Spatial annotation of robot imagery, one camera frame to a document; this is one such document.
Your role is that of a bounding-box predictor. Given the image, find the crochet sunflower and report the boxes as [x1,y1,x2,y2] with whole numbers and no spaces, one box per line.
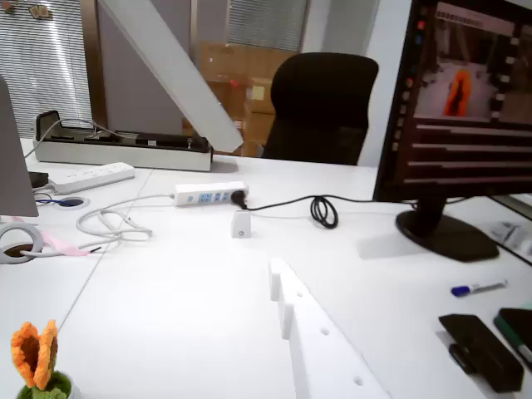
[10,318,84,399]

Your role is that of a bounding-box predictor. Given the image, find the white cable with black tip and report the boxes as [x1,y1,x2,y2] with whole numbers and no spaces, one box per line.
[18,245,103,257]

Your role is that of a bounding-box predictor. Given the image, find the white window blind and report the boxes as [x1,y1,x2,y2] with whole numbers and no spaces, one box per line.
[0,0,91,138]
[227,0,312,54]

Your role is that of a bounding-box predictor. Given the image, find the red window sticker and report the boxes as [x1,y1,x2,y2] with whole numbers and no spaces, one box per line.
[27,4,55,21]

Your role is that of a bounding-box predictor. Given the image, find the brown cardboard box stack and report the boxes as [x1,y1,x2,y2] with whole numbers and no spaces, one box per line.
[201,41,303,158]

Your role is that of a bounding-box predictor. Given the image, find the blue capped marker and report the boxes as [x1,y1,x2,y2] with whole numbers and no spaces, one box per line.
[451,278,509,298]

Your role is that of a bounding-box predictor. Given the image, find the white power strip blue sockets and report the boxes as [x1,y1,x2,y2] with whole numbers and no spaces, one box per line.
[174,180,250,208]

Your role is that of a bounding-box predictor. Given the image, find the small black adapter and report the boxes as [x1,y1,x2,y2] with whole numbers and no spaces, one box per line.
[27,170,51,188]

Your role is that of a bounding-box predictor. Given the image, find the black power cable with plug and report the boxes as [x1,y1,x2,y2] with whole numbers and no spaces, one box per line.
[230,189,416,229]

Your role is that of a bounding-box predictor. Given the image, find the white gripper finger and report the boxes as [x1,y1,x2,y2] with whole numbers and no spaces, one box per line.
[268,257,392,399]

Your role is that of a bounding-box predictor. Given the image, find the pink ribbon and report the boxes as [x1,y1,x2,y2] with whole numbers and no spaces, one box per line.
[12,215,91,257]

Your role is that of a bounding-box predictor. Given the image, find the grey cable tray box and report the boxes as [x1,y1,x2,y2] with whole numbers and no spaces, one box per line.
[32,110,214,172]

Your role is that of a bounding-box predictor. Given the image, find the long white power strip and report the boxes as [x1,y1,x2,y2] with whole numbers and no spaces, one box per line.
[47,161,136,195]

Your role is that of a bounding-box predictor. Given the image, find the black computer monitor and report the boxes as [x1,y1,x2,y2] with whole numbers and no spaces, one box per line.
[372,0,532,263]

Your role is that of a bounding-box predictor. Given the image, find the dark green notebook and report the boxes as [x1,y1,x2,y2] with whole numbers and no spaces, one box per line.
[493,307,532,367]

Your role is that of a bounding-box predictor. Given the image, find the computer monitor back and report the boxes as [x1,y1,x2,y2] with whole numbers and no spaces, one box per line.
[0,76,40,218]

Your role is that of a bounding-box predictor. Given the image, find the printed paper leaflet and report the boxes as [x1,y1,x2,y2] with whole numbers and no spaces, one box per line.
[485,219,532,250]

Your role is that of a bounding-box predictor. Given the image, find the white looped cable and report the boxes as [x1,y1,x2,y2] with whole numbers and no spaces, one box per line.
[76,191,178,244]

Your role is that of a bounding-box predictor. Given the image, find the round desk grommet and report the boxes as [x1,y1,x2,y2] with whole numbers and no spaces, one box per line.
[56,196,91,211]

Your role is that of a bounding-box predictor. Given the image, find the black phone case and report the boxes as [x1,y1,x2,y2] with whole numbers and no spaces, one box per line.
[438,313,525,394]

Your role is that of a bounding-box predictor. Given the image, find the white slanted panel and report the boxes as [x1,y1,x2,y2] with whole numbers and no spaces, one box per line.
[97,0,245,155]

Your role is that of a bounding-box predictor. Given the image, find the small white adapter box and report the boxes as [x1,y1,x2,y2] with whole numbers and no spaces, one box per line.
[230,209,253,239]

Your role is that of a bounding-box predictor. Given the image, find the black mesh office chair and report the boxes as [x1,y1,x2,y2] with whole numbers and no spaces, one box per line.
[261,52,380,166]

